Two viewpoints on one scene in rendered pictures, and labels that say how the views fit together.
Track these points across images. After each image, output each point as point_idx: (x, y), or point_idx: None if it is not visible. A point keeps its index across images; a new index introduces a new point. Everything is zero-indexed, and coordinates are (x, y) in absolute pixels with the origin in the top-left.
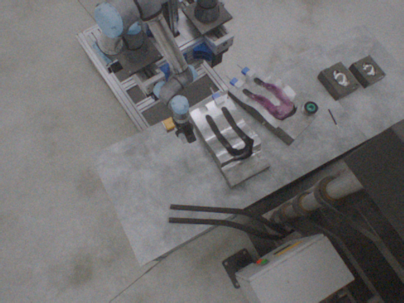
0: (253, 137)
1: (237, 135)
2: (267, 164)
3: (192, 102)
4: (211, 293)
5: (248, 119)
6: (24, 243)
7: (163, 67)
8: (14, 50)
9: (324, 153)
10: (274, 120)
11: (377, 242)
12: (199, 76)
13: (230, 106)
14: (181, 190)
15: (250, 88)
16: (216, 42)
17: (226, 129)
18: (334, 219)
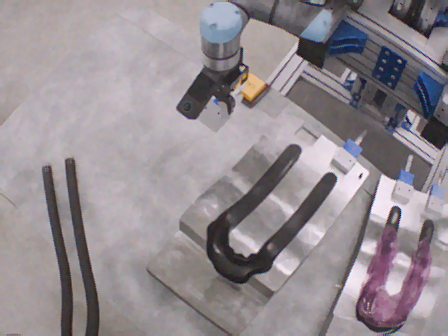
0: (280, 268)
1: (273, 233)
2: (233, 329)
3: (369, 161)
4: (37, 332)
5: (339, 252)
6: (37, 37)
7: (353, 30)
8: None
9: None
10: (349, 303)
11: None
12: (422, 153)
13: (341, 190)
14: (108, 169)
15: (407, 220)
16: (447, 98)
17: (282, 206)
18: None
